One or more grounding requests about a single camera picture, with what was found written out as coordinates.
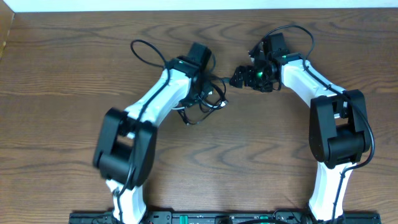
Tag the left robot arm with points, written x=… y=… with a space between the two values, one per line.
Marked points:
x=125 y=150

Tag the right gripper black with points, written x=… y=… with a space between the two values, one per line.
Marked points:
x=249 y=71

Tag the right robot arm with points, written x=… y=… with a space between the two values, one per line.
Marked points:
x=339 y=131

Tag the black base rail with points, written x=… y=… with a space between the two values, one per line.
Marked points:
x=167 y=217

